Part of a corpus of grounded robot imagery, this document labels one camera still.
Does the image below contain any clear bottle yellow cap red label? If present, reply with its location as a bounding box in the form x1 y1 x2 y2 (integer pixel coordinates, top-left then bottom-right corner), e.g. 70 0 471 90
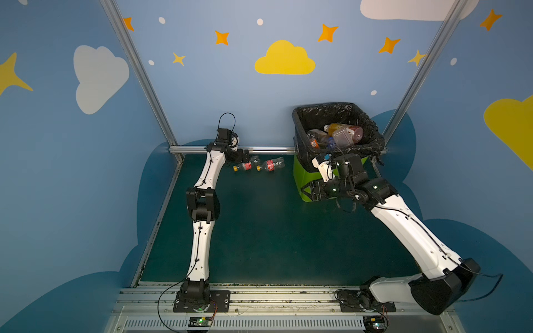
233 155 261 172

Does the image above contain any green trash bin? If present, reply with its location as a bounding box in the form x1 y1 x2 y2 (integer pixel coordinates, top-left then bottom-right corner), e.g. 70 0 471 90
299 153 369 203

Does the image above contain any dark red juice bottle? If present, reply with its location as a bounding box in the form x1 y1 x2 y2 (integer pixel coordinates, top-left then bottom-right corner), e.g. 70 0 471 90
323 123 364 147

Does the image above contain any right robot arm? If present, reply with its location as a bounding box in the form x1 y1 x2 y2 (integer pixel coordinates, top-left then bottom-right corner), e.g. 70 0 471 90
312 178 480 315

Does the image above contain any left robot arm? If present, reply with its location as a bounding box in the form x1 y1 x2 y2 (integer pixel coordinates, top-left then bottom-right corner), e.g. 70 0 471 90
177 138 245 312

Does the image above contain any black bin liner bag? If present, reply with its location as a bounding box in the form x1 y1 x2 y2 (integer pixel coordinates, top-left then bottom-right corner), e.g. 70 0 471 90
292 102 384 173

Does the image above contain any aluminium frame back bar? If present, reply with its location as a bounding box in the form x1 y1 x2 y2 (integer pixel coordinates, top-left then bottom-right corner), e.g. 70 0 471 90
169 146 296 155

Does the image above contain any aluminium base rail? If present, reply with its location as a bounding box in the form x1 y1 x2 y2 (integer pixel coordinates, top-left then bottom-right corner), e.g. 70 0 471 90
105 282 465 332

